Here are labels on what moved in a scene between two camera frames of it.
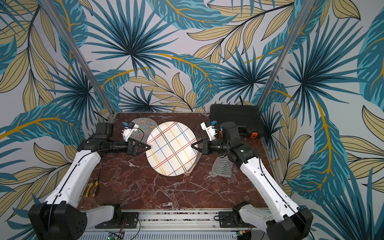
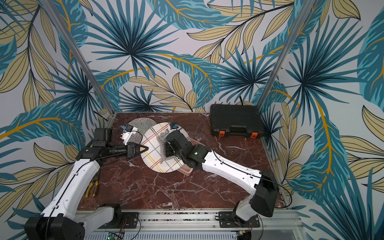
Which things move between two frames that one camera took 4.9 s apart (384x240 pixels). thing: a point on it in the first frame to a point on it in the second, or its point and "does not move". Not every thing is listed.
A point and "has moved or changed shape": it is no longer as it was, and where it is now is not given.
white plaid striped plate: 171,153 has moved or changed shape
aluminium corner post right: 305,10 does not move
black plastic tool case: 247,117 does not move
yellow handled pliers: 96,182 does not move
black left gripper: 134,150 does not move
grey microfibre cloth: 222,167 has moved or changed shape
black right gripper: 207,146 to 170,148
